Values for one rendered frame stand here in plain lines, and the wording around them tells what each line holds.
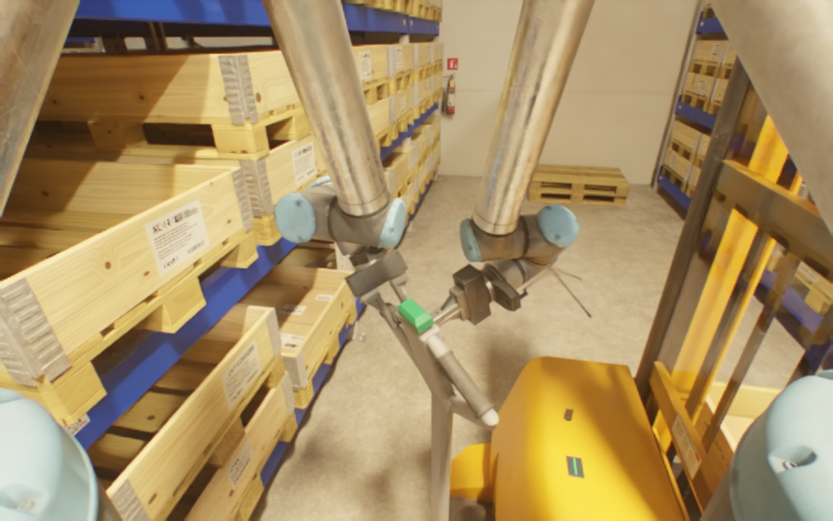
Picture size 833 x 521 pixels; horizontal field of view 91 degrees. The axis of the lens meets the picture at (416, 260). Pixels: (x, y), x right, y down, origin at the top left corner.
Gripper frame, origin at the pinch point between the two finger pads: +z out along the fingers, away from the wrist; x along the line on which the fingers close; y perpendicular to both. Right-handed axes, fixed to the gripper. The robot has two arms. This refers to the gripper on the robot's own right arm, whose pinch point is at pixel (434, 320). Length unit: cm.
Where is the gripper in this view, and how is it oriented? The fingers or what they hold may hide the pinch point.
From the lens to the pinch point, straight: 90.6
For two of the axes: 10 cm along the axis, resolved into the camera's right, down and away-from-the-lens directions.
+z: -8.1, 4.9, -3.1
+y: -5.3, -4.0, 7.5
